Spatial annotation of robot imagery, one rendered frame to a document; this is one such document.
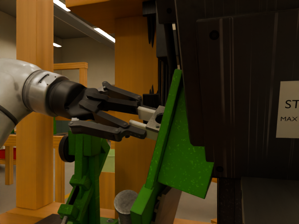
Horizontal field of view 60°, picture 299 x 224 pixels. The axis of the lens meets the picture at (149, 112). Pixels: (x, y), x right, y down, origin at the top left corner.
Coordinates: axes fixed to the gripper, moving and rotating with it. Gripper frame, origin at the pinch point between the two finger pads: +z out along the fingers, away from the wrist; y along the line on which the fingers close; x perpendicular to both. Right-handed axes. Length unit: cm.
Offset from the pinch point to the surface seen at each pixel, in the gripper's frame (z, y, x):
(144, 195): 5.0, -13.9, -2.4
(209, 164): 11.9, -7.8, -5.5
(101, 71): -580, 706, 659
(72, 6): -34.6, 26.6, -5.4
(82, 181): -16.7, -6.7, 21.3
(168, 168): 6.7, -9.5, -3.8
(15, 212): -46, -15, 48
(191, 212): -6, 103, 280
